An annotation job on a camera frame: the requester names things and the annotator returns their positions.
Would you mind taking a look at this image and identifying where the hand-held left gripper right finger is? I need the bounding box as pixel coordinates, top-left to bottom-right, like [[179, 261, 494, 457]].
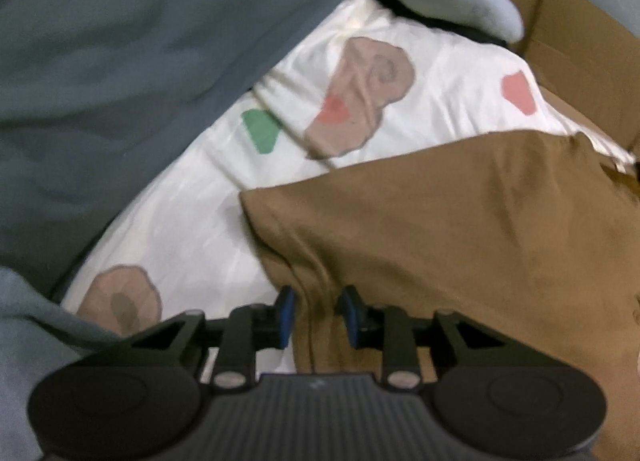
[[337, 285, 501, 390]]

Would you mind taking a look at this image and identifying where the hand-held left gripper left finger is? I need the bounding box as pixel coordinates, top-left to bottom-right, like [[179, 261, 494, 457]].
[[127, 286, 296, 390]]

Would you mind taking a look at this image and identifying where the brown printed t-shirt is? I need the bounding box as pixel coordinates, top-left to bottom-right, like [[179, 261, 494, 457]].
[[240, 130, 640, 461]]

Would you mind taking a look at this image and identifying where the white patterned bed sheet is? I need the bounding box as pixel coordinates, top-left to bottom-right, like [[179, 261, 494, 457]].
[[60, 0, 636, 377]]

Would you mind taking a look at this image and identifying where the light blue denim garment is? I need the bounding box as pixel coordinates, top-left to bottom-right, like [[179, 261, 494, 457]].
[[0, 266, 121, 461]]

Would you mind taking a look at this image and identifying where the grey-blue duvet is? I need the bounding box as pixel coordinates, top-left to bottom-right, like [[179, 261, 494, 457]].
[[0, 0, 361, 302]]

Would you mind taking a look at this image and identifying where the brown cardboard box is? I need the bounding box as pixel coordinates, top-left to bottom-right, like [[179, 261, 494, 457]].
[[435, 0, 640, 152]]

